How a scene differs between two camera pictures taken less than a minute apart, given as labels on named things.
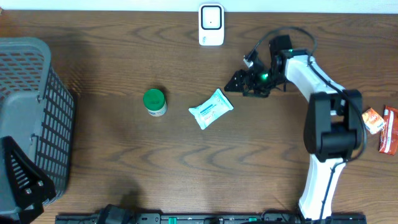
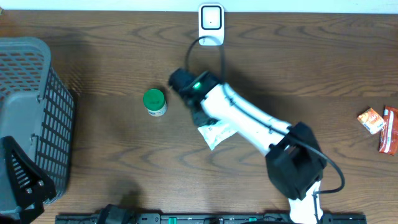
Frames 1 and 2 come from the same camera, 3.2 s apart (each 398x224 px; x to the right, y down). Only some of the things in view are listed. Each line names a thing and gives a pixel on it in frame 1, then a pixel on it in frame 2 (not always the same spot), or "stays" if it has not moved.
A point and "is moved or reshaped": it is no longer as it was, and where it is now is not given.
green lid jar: x=155 y=102 stays
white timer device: x=211 y=24 stays
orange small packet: x=374 y=122 stays
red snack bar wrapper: x=388 y=137 stays
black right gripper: x=251 y=81 -> x=198 y=119
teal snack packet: x=210 y=111 is moved or reshaped
